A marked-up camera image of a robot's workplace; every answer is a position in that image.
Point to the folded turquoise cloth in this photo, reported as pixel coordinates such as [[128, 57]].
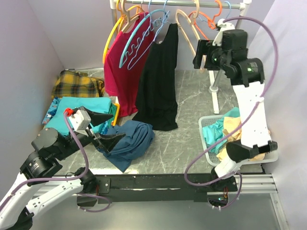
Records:
[[68, 107]]

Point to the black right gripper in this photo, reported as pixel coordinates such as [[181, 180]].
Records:
[[210, 49]]

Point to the turquoise t shirt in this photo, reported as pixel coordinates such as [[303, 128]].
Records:
[[214, 132]]

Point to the green printed garment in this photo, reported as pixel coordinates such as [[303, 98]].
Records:
[[107, 124]]

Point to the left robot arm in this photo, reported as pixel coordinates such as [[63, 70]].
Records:
[[36, 189]]

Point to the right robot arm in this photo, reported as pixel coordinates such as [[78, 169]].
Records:
[[247, 79]]

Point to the wooden hanger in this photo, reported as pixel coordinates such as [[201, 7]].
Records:
[[188, 38]]

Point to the cream beige shirt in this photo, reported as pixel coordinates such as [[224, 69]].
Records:
[[229, 124]]

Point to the pale blue wire hanger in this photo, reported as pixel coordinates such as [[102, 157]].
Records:
[[146, 41]]

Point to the orange plastic hanger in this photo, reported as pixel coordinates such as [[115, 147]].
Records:
[[210, 21]]

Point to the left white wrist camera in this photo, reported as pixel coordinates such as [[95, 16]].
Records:
[[79, 120]]

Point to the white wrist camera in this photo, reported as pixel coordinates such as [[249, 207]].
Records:
[[222, 27], [79, 120]]

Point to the black shirt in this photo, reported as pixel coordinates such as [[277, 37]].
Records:
[[156, 97]]

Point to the white perforated plastic basket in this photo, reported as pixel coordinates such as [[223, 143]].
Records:
[[211, 157]]

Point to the beige hanger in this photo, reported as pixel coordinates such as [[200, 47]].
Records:
[[130, 20]]

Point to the blue patterned cloth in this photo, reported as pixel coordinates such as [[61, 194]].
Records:
[[51, 110]]

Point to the white clothes rack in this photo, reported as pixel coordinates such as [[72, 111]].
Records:
[[242, 6]]

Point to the yellow plaid shirt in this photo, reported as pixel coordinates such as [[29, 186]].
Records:
[[77, 84]]

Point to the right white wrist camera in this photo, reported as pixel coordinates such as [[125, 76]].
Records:
[[222, 27]]

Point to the magenta pink shirt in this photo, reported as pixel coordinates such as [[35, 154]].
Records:
[[123, 83]]

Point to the dark blue shirt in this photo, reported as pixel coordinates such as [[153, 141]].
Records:
[[138, 137]]

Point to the black base bar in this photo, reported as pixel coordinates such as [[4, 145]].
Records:
[[154, 187]]

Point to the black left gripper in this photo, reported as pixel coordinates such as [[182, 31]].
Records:
[[109, 141]]

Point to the light blue wavy hanger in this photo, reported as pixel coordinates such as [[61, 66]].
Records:
[[137, 37]]

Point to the yellow plastic hanger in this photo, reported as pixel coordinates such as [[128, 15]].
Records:
[[119, 21]]

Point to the yellow plastic tray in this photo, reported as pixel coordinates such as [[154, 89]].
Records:
[[114, 121]]

